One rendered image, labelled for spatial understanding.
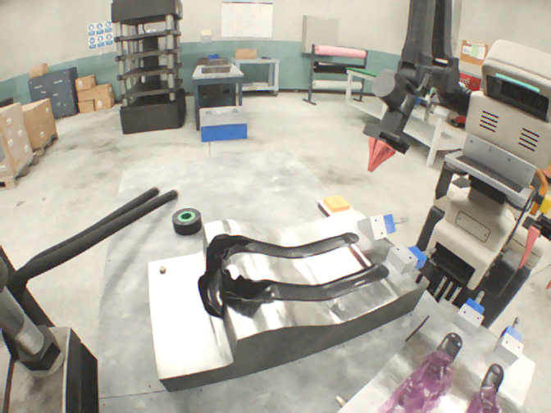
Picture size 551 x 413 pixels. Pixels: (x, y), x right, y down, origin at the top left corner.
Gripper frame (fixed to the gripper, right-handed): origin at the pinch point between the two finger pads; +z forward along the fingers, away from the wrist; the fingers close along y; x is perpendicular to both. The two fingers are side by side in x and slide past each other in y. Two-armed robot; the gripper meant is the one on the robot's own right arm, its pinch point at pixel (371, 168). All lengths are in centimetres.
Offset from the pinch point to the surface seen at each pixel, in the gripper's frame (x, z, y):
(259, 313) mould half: -32.1, 23.4, 16.2
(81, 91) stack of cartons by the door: -83, 91, -671
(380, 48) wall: 511, -303, -456
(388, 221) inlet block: 1.7, 8.6, 9.7
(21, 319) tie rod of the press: -65, 43, 0
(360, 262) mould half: -8.4, 16.8, 13.5
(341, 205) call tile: 9.3, 13.3, -9.1
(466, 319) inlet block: -2.0, 14.3, 36.4
